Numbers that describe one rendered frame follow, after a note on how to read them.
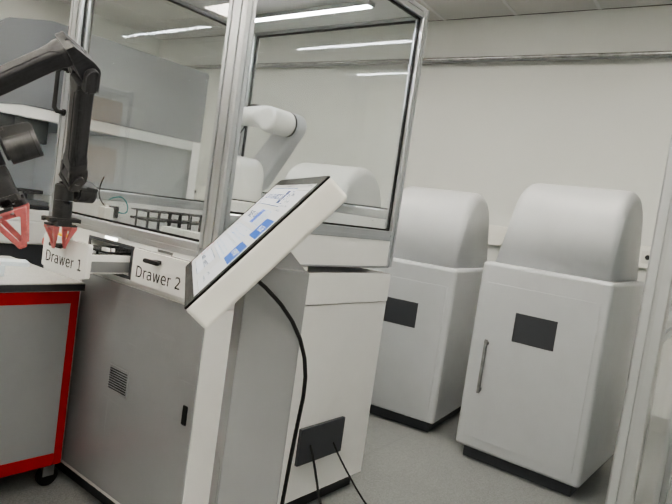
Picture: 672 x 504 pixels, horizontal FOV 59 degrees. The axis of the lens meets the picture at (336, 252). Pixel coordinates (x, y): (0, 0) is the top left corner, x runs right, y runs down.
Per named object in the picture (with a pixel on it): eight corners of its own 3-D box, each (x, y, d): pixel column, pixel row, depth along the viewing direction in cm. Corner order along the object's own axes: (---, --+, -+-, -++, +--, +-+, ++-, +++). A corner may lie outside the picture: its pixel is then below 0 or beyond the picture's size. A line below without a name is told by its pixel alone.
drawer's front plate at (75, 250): (84, 279, 187) (88, 244, 186) (41, 264, 205) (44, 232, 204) (89, 279, 188) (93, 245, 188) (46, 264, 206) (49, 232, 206)
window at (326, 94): (227, 212, 177) (265, -85, 171) (225, 212, 178) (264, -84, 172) (388, 230, 245) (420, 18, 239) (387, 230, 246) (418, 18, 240)
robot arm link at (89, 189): (64, 159, 187) (76, 177, 183) (97, 164, 196) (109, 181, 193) (49, 188, 191) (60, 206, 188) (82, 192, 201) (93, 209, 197)
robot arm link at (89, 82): (66, 49, 161) (83, 72, 157) (87, 48, 165) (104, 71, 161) (56, 171, 189) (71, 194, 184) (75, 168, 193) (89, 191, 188)
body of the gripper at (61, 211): (81, 225, 192) (83, 202, 192) (49, 223, 184) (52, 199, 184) (71, 222, 196) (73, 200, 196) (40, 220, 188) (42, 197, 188)
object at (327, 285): (207, 310, 175) (213, 262, 174) (43, 255, 238) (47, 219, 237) (386, 300, 249) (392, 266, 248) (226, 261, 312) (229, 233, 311)
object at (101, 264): (87, 274, 189) (89, 255, 189) (49, 260, 205) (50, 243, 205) (190, 274, 221) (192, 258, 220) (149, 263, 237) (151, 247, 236)
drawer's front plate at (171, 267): (184, 298, 179) (188, 262, 178) (130, 280, 197) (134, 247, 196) (188, 298, 180) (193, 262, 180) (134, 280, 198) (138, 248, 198)
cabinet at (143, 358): (175, 573, 180) (208, 311, 174) (21, 450, 243) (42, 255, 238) (361, 486, 254) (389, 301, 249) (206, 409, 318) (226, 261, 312)
